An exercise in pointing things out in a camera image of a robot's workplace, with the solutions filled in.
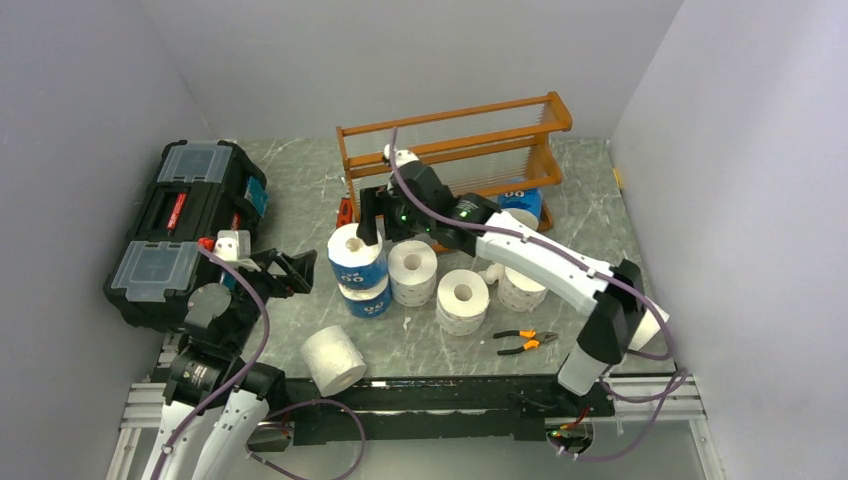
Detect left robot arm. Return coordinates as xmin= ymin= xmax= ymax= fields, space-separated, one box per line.
xmin=142 ymin=247 xmax=317 ymax=479

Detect white plastic pipe fitting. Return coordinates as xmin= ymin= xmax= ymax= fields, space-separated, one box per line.
xmin=478 ymin=263 xmax=505 ymax=285

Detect orange handled pliers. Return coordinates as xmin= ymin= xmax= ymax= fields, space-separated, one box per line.
xmin=492 ymin=330 xmax=559 ymax=356

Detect black plastic toolbox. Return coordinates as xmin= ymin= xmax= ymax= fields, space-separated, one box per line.
xmin=103 ymin=140 xmax=268 ymax=332

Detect blue paper roll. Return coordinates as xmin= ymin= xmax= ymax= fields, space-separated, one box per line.
xmin=497 ymin=188 xmax=543 ymax=230
xmin=327 ymin=223 xmax=388 ymax=290
xmin=338 ymin=275 xmax=393 ymax=318

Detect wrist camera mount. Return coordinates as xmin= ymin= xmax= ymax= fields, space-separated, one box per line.
xmin=195 ymin=230 xmax=256 ymax=273
xmin=383 ymin=144 xmax=423 ymax=177

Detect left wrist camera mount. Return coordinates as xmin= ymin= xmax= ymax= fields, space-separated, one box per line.
xmin=195 ymin=230 xmax=256 ymax=273

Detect orange wooden shelf rack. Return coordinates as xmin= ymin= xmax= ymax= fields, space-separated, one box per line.
xmin=336 ymin=91 xmax=573 ymax=223

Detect plain white paper roll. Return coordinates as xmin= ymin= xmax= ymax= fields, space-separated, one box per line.
xmin=301 ymin=325 xmax=367 ymax=397

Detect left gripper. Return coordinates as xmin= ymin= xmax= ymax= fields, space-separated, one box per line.
xmin=227 ymin=248 xmax=316 ymax=351

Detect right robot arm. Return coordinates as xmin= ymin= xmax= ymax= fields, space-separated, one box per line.
xmin=357 ymin=161 xmax=647 ymax=415

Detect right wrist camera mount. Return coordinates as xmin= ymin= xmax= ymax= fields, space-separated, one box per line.
xmin=383 ymin=144 xmax=423 ymax=177

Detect red handled wrench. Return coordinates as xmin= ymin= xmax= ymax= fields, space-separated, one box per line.
xmin=336 ymin=197 xmax=353 ymax=228

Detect white floral paper roll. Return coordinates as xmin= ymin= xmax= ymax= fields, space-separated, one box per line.
xmin=497 ymin=267 xmax=548 ymax=313
xmin=388 ymin=240 xmax=438 ymax=307
xmin=436 ymin=269 xmax=490 ymax=336

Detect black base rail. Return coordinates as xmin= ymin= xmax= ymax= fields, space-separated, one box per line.
xmin=248 ymin=374 xmax=615 ymax=453

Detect white paper roll at edge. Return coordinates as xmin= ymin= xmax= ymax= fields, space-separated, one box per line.
xmin=628 ymin=306 xmax=669 ymax=351

